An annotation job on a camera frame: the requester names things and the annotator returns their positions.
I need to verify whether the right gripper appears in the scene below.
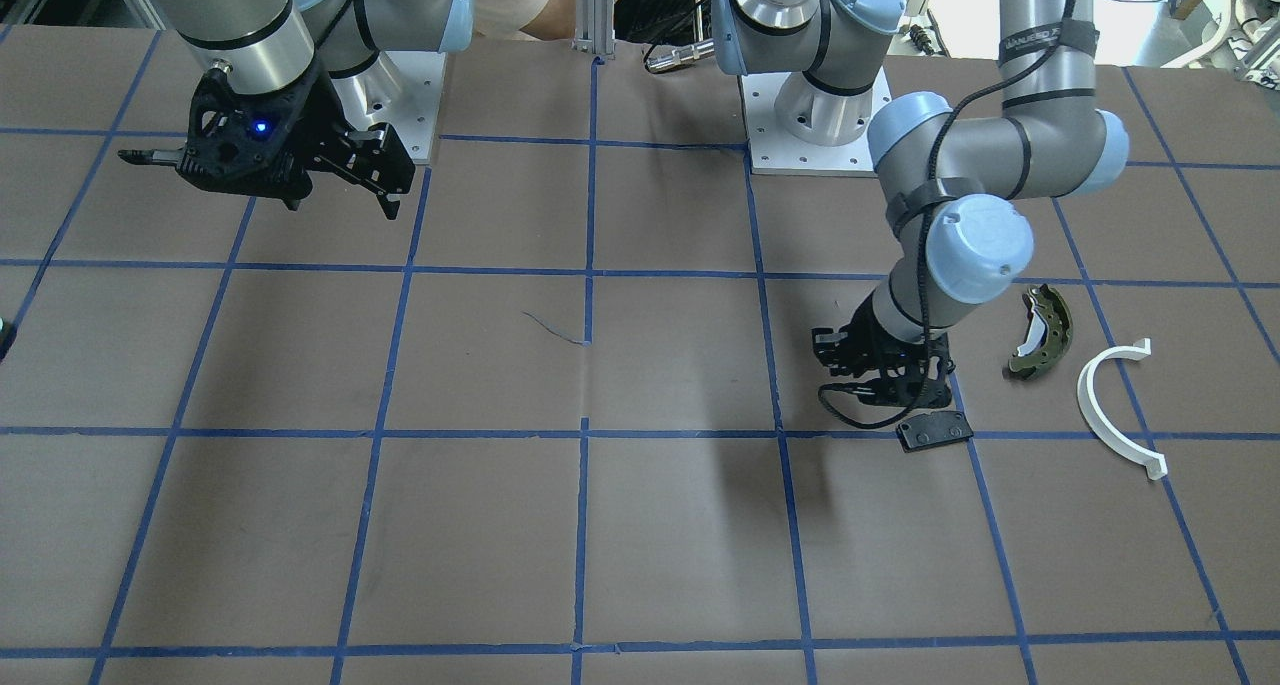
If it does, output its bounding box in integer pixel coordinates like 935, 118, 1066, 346
118, 65, 416, 220

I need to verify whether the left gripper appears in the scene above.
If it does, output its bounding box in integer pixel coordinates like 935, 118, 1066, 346
812, 307, 955, 410

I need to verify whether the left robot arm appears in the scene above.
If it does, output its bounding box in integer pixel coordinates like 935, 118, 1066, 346
709, 0, 1129, 414

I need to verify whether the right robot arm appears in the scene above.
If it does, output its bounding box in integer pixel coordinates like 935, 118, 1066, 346
119, 0, 474, 220

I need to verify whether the small black rectangular plate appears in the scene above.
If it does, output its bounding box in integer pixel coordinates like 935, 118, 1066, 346
895, 410, 974, 453

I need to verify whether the dark green curved part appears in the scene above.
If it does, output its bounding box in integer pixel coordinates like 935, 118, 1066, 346
1005, 283, 1073, 382

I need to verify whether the seated person beige shirt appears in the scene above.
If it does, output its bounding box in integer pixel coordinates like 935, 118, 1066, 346
472, 0, 575, 41

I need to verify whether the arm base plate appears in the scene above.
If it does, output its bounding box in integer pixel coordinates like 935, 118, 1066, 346
739, 70, 891, 175
332, 51, 447, 166

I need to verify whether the white curved bracket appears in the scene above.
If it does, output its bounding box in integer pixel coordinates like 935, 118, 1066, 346
1076, 337, 1169, 481

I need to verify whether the aluminium frame post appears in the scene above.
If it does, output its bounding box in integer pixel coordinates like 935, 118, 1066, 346
572, 0, 614, 60

